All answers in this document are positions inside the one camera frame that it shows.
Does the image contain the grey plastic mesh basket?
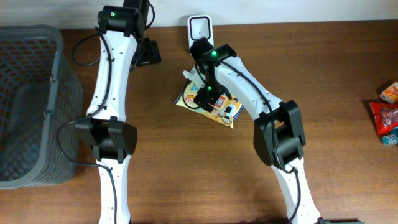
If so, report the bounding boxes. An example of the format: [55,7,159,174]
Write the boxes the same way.
[1,25,84,189]

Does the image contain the small orange snack packet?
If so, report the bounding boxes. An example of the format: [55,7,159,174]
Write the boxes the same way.
[379,82,398,104]

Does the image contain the blue mouthwash bottle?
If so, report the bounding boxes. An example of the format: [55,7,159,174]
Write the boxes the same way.
[382,128,398,146]

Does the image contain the red snack bag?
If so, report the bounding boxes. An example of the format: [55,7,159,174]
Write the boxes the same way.
[369,102,397,136]

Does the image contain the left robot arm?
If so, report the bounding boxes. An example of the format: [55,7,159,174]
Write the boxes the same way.
[75,0,161,223]

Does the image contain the yellow snack bag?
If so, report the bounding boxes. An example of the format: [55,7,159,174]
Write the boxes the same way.
[174,79,244,129]

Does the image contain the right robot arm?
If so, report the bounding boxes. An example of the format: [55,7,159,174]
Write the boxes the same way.
[185,37,322,224]

